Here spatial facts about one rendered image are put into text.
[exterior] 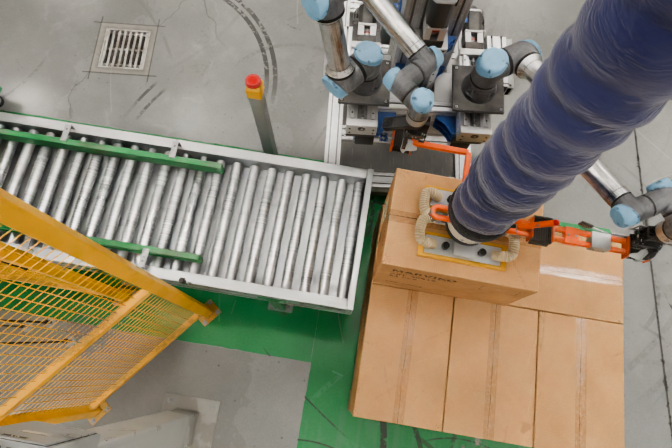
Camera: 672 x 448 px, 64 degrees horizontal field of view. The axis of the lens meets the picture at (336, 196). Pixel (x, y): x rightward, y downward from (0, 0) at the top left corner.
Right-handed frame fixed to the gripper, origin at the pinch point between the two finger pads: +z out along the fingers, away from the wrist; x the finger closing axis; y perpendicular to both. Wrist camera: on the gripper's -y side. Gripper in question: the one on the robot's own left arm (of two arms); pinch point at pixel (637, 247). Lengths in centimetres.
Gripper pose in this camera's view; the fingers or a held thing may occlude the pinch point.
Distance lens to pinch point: 224.4
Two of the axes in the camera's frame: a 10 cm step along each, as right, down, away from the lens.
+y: -9.8, -1.7, 0.3
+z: -0.2, 3.1, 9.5
